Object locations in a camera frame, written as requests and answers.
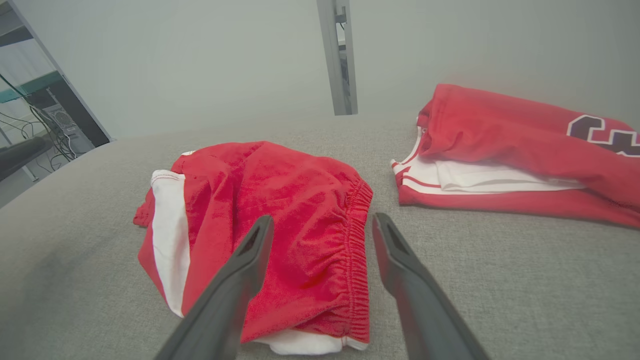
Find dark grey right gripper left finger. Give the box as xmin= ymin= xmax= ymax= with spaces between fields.
xmin=154 ymin=215 xmax=275 ymax=360

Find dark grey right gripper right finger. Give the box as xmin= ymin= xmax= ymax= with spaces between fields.
xmin=371 ymin=212 xmax=491 ymax=360

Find red shorts with white stripe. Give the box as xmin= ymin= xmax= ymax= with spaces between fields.
xmin=132 ymin=141 xmax=374 ymax=356

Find red jersey with white trim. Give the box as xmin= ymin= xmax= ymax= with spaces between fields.
xmin=390 ymin=83 xmax=640 ymax=230

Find grey fabric sofa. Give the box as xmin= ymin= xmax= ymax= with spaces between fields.
xmin=0 ymin=114 xmax=640 ymax=360

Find grey desktop computer tower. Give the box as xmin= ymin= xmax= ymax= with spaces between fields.
xmin=44 ymin=102 xmax=83 ymax=141

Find black rounded bar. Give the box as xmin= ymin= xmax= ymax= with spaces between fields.
xmin=0 ymin=136 xmax=53 ymax=182

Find teal shelf board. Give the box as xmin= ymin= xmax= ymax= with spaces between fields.
xmin=0 ymin=70 xmax=63 ymax=103

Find grey partition end post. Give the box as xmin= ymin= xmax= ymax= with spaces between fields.
xmin=5 ymin=0 xmax=115 ymax=147

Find grey metal partition post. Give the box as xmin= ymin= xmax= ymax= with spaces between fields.
xmin=316 ymin=0 xmax=358 ymax=116

